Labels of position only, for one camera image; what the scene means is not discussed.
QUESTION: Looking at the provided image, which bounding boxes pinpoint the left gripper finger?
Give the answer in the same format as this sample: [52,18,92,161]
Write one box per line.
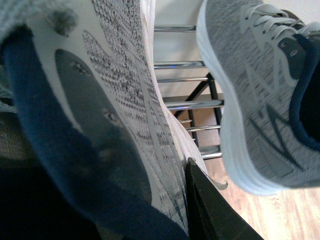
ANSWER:
[185,157,262,240]

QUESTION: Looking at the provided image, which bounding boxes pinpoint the grey sneaker navy collar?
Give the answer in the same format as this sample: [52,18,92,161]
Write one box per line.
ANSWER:
[0,0,206,240]

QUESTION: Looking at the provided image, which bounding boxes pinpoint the grey sneaker with laces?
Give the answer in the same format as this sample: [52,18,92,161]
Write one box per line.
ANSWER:
[196,0,320,196]

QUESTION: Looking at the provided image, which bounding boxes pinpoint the black metal shoe rack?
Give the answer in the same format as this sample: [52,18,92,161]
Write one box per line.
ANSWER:
[154,24,224,160]

